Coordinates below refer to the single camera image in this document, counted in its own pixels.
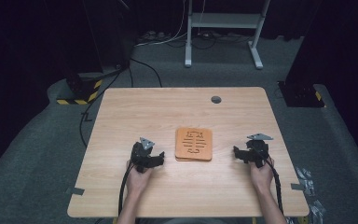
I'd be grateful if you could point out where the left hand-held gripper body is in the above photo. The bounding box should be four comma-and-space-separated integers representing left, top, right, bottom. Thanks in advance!
130, 136, 160, 174

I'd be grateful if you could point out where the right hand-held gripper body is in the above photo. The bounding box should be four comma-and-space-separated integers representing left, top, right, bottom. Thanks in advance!
241, 133, 274, 169

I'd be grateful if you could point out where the person's left hand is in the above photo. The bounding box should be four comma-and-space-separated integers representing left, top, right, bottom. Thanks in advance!
125, 160, 154, 196

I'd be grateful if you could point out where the person's right hand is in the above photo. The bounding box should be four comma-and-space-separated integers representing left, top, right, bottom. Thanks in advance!
249, 156, 276, 193

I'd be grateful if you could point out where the crumpled grey tape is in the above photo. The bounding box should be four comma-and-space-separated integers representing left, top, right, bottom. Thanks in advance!
295, 167, 317, 198
309, 200, 326, 224

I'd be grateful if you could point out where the black yellow striped stand base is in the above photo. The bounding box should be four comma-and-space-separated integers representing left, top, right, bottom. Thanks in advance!
56, 73, 104, 105

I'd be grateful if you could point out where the power strip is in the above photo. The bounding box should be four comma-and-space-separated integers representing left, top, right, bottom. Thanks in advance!
137, 30, 171, 44

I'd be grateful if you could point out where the dark curtain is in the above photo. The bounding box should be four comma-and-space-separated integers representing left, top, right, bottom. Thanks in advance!
283, 0, 358, 175
0, 0, 138, 185

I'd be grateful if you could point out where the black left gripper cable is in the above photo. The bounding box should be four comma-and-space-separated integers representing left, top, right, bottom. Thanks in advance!
117, 161, 136, 217

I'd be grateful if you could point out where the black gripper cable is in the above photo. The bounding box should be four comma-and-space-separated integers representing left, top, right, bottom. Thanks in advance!
117, 161, 136, 217
251, 146, 284, 217

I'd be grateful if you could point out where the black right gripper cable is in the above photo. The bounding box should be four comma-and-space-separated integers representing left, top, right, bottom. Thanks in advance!
251, 146, 284, 217

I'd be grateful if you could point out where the long black floor cable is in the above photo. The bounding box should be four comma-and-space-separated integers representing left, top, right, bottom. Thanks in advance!
79, 66, 129, 147

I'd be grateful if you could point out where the white floor cable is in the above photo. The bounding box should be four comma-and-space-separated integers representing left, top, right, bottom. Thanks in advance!
134, 0, 188, 48

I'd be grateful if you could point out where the white metal desk frame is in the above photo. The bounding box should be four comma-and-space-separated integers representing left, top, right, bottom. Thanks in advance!
184, 0, 271, 70

